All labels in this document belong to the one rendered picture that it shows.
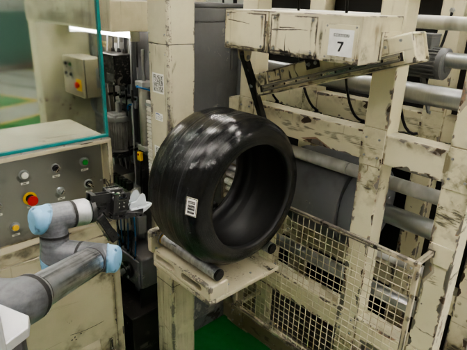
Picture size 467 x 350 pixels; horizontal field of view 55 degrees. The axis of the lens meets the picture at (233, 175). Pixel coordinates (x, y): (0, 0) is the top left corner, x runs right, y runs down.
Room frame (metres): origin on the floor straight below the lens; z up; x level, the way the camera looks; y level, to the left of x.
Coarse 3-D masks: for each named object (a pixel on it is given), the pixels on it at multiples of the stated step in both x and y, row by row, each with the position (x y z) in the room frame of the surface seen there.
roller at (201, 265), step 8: (160, 240) 1.58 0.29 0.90; (168, 240) 1.55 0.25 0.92; (168, 248) 1.54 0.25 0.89; (176, 248) 1.50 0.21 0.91; (184, 256) 1.46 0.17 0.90; (192, 256) 1.44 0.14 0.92; (192, 264) 1.42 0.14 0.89; (200, 264) 1.40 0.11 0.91; (208, 264) 1.38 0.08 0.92; (208, 272) 1.36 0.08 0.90; (216, 272) 1.34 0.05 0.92; (216, 280) 1.34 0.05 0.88
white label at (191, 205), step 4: (188, 200) 1.27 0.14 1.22; (192, 200) 1.27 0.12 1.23; (196, 200) 1.26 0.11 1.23; (188, 204) 1.27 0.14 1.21; (192, 204) 1.26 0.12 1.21; (196, 204) 1.26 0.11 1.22; (188, 208) 1.27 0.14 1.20; (192, 208) 1.26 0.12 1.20; (196, 208) 1.26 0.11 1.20; (188, 212) 1.27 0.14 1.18; (192, 212) 1.26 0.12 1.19; (196, 212) 1.26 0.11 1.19; (192, 216) 1.26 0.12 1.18
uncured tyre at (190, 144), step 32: (192, 128) 1.45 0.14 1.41; (224, 128) 1.40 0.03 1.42; (256, 128) 1.45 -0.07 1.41; (160, 160) 1.41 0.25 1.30; (192, 160) 1.33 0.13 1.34; (224, 160) 1.34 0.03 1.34; (256, 160) 1.78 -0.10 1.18; (288, 160) 1.55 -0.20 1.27; (160, 192) 1.36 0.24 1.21; (192, 192) 1.28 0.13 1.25; (256, 192) 1.74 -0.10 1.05; (288, 192) 1.56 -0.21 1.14; (160, 224) 1.40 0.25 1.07; (192, 224) 1.27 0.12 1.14; (224, 224) 1.67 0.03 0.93; (256, 224) 1.63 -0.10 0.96; (224, 256) 1.35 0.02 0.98
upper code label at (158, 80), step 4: (152, 72) 1.72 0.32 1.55; (152, 76) 1.72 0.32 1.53; (156, 76) 1.70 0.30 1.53; (160, 76) 1.69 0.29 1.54; (152, 80) 1.73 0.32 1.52; (156, 80) 1.70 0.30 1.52; (160, 80) 1.69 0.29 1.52; (156, 84) 1.71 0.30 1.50; (160, 84) 1.69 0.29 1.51; (156, 88) 1.71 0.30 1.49; (160, 88) 1.69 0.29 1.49; (156, 92) 1.71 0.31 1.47; (160, 92) 1.69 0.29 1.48
